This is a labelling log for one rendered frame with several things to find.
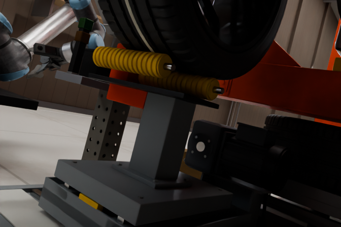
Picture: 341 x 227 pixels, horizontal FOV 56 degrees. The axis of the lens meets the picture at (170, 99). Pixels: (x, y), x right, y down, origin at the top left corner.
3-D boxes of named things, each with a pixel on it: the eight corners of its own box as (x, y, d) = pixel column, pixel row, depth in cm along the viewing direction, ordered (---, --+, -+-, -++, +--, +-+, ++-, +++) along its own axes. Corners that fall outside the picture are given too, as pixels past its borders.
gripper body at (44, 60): (49, 72, 150) (72, 65, 148) (38, 64, 143) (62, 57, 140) (49, 58, 153) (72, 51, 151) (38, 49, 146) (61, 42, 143)
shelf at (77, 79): (80, 84, 111) (82, 75, 111) (54, 77, 122) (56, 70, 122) (158, 104, 145) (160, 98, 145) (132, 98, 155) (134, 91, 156)
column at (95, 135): (88, 195, 128) (115, 93, 129) (74, 186, 134) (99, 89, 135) (107, 193, 135) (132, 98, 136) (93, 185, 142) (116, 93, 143)
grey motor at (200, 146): (282, 263, 88) (312, 140, 89) (167, 204, 115) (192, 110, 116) (301, 251, 102) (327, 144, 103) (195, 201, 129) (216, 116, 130)
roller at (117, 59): (162, 76, 71) (169, 51, 71) (84, 62, 90) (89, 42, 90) (177, 82, 76) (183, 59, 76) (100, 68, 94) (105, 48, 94)
